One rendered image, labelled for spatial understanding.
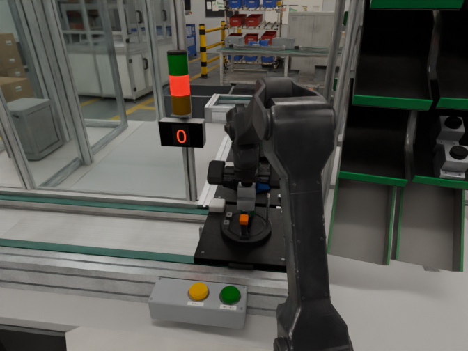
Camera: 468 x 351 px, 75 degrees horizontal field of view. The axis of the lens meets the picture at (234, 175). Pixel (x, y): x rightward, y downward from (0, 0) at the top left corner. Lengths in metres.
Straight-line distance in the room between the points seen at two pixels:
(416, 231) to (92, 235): 0.87
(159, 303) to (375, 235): 0.52
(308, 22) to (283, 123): 7.61
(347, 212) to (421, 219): 0.17
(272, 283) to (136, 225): 0.47
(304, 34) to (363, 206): 7.25
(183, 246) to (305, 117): 0.64
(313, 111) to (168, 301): 0.52
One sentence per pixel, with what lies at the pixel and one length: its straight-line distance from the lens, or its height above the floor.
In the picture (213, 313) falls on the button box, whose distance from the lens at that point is 0.71.
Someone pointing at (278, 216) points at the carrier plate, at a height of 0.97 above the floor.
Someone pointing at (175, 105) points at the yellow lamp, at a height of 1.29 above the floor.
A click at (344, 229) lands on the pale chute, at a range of 0.81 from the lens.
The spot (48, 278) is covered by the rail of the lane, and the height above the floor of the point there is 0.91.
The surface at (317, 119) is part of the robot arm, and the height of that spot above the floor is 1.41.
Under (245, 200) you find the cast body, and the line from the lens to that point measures 0.77.
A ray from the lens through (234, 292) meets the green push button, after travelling 0.71.
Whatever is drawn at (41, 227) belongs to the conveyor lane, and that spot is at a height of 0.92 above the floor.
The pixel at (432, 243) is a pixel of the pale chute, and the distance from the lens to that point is 0.87.
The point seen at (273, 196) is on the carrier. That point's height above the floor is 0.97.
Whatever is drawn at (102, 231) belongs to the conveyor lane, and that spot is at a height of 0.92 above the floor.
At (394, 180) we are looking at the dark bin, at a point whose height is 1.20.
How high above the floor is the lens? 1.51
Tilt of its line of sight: 29 degrees down
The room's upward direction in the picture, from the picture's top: straight up
